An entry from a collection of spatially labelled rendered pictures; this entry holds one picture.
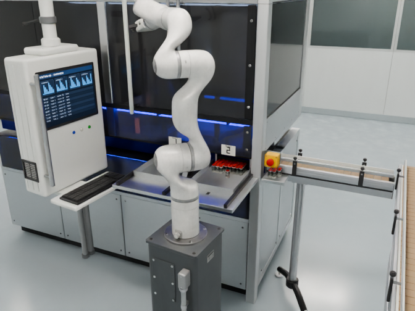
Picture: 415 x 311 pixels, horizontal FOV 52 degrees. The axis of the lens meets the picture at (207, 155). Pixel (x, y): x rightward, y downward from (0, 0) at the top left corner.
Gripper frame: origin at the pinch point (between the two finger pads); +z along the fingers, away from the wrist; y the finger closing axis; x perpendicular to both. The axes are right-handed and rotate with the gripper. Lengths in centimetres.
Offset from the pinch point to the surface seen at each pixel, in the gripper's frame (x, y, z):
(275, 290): -174, 64, 17
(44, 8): 19, -39, 29
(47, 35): 6, -40, 32
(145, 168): -75, -4, 31
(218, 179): -85, 27, -1
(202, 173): -82, 23, 9
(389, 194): -104, 99, -53
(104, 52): -4.4, -9.2, 48.8
